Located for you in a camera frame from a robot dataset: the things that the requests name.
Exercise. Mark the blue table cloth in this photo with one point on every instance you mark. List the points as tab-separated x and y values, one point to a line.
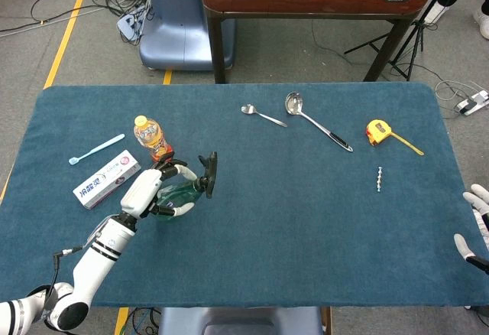
267	216

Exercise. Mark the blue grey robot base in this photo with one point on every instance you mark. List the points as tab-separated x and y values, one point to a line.
175	33

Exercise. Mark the brown mahjong table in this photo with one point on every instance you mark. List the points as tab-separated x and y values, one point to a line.
305	4

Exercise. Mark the small metal spoon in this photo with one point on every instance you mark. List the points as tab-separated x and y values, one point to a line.
248	109

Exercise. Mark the blue robot torso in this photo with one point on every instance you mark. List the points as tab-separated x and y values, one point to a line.
237	321

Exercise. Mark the black tripod stand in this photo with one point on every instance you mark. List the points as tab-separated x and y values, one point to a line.
419	31

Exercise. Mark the light blue toothbrush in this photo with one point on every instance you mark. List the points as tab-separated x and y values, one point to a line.
99	147

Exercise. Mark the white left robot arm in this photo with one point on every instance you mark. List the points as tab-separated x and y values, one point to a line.
99	251

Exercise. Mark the yellow tape measure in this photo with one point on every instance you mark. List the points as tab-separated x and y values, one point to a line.
376	132

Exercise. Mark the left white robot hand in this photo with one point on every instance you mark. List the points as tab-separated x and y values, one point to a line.
143	191

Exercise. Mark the iced tea drink bottle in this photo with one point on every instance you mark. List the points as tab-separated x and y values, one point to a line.
147	132

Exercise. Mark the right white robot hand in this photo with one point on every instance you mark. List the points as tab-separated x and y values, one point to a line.
482	205

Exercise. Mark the white sneaker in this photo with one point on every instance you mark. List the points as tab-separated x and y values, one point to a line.
483	21

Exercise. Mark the white pink toothpaste box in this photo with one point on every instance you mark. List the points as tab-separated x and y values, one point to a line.
103	182

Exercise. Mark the white power strip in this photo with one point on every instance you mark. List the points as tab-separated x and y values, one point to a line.
128	23
475	101

